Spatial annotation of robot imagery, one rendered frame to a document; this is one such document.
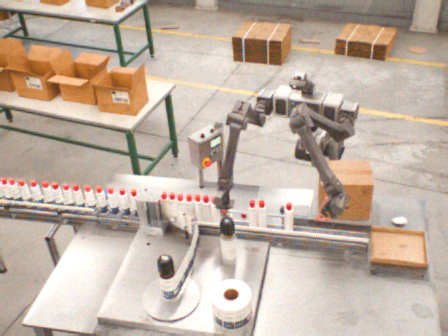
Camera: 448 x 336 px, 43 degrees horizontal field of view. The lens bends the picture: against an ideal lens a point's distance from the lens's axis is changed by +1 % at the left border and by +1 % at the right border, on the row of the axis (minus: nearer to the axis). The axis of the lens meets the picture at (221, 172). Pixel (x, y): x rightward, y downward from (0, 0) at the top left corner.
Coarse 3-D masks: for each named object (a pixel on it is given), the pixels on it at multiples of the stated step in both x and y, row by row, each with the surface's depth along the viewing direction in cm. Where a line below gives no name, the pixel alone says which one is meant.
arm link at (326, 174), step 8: (304, 120) 281; (304, 128) 282; (304, 136) 283; (312, 136) 285; (304, 144) 285; (312, 144) 282; (312, 152) 283; (320, 152) 284; (320, 160) 282; (320, 168) 283; (328, 168) 284; (320, 176) 284; (328, 176) 281; (328, 184) 285; (336, 184) 282; (328, 192) 284; (336, 192) 283
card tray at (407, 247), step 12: (372, 228) 333; (384, 228) 331; (396, 228) 330; (372, 240) 328; (384, 240) 327; (396, 240) 327; (408, 240) 326; (420, 240) 326; (372, 252) 320; (384, 252) 320; (396, 252) 319; (408, 252) 319; (420, 252) 318; (396, 264) 312; (408, 264) 310; (420, 264) 308
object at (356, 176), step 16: (336, 160) 344; (352, 160) 343; (336, 176) 332; (352, 176) 331; (368, 176) 330; (320, 192) 332; (352, 192) 328; (368, 192) 327; (320, 208) 338; (352, 208) 335; (368, 208) 334
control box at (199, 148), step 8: (208, 128) 316; (192, 136) 311; (208, 136) 310; (192, 144) 311; (200, 144) 306; (208, 144) 311; (192, 152) 315; (200, 152) 310; (208, 152) 314; (192, 160) 319; (200, 160) 313; (216, 160) 321; (200, 168) 317
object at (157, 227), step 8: (144, 208) 324; (152, 208) 328; (144, 216) 328; (152, 216) 329; (160, 216) 340; (144, 224) 332; (152, 224) 331; (160, 224) 334; (152, 232) 335; (160, 232) 333
